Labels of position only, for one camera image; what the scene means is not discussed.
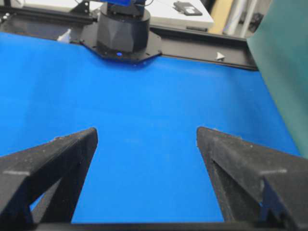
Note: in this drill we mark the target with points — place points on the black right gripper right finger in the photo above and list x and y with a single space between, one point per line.
255 183

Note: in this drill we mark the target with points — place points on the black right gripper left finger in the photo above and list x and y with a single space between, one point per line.
42 184

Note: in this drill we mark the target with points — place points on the blue table cloth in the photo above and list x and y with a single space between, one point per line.
147 167

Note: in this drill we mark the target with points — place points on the green backdrop sheet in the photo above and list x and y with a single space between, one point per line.
280 49

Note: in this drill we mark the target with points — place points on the black device on table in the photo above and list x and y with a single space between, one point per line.
186 8

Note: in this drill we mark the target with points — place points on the black aluminium table frame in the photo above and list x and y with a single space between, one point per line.
177 43

